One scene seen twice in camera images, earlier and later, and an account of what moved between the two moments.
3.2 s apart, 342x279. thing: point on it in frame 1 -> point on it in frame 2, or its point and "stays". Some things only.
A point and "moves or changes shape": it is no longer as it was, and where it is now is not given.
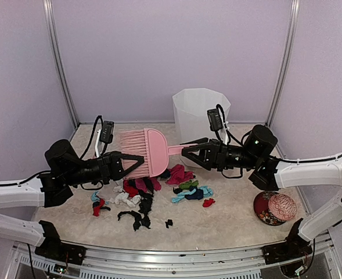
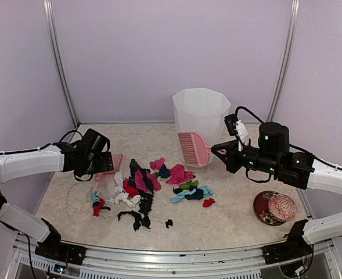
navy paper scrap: (166, 174) stays
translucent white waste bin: (190, 109) stays
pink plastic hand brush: (152, 145) moves or changes shape
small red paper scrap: (208, 203) stays
